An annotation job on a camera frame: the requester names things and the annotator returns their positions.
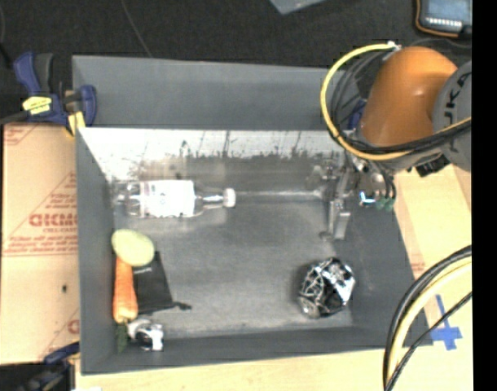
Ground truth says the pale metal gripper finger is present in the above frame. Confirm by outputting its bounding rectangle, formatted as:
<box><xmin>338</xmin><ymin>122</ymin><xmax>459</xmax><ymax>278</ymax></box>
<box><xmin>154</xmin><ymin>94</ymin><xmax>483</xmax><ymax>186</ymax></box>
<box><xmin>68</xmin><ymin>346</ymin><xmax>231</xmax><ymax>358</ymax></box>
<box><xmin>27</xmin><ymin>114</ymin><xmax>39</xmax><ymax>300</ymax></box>
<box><xmin>328</xmin><ymin>198</ymin><xmax>342</xmax><ymax>239</ymax></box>
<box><xmin>336</xmin><ymin>210</ymin><xmax>352</xmax><ymax>242</ymax></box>

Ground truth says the black cloth pouch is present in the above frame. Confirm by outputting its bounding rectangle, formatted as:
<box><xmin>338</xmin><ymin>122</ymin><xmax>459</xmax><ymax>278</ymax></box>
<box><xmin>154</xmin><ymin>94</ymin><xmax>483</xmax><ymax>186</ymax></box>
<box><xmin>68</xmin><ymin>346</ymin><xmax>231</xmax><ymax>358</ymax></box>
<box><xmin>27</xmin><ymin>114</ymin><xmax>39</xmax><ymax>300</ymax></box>
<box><xmin>132</xmin><ymin>250</ymin><xmax>192</xmax><ymax>315</ymax></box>

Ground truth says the orange toy carrot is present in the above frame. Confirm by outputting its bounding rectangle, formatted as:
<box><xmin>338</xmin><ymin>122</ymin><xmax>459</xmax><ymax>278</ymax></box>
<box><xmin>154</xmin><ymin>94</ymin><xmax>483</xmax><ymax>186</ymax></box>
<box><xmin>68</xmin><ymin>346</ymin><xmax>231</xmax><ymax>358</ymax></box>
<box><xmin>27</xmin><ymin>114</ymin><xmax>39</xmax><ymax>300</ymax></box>
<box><xmin>112</xmin><ymin>257</ymin><xmax>140</xmax><ymax>353</ymax></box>

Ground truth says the black and white crumpled packet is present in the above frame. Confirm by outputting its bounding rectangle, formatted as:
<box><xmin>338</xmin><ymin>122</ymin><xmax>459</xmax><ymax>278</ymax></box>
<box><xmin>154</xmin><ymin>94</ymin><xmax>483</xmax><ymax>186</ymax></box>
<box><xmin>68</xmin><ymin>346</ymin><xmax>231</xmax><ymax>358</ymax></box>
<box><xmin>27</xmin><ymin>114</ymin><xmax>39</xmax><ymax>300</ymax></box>
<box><xmin>296</xmin><ymin>257</ymin><xmax>357</xmax><ymax>319</ymax></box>

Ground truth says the clear plastic bottle white label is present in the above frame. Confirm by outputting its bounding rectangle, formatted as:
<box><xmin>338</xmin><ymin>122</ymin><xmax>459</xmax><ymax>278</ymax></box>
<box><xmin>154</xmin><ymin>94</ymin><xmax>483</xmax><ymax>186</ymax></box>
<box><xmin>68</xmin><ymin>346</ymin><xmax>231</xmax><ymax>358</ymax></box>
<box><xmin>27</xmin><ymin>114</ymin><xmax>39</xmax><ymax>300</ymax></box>
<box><xmin>112</xmin><ymin>179</ymin><xmax>237</xmax><ymax>220</ymax></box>

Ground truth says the pale green round slice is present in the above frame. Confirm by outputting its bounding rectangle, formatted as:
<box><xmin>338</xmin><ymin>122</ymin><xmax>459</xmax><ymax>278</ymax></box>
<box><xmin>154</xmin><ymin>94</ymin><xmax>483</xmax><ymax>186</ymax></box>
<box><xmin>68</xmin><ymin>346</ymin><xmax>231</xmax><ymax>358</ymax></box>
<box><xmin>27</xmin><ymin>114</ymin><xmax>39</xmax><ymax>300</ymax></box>
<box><xmin>111</xmin><ymin>229</ymin><xmax>156</xmax><ymax>268</ymax></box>

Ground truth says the small silver and black object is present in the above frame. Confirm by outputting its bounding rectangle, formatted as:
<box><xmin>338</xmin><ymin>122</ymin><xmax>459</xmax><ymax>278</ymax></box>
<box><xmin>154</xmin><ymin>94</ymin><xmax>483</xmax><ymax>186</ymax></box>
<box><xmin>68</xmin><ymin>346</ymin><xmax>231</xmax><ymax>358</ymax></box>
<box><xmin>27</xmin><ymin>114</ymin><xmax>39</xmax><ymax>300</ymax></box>
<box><xmin>125</xmin><ymin>318</ymin><xmax>165</xmax><ymax>352</ymax></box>

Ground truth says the grey metal bin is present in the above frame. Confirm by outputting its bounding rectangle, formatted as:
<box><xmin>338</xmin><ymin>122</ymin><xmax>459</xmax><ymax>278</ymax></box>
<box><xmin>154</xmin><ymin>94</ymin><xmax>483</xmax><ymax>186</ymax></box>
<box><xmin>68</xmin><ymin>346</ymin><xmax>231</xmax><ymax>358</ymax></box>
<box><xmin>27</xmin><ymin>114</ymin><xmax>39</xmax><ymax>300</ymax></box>
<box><xmin>71</xmin><ymin>54</ymin><xmax>433</xmax><ymax>374</ymax></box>

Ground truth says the brown cardboard board red print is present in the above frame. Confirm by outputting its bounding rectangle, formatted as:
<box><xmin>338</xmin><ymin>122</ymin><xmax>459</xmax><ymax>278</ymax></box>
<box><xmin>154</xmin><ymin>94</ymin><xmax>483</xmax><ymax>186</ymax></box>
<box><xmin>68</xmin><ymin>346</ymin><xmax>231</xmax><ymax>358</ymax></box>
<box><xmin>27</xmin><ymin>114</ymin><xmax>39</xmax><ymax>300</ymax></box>
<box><xmin>0</xmin><ymin>122</ymin><xmax>473</xmax><ymax>366</ymax></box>

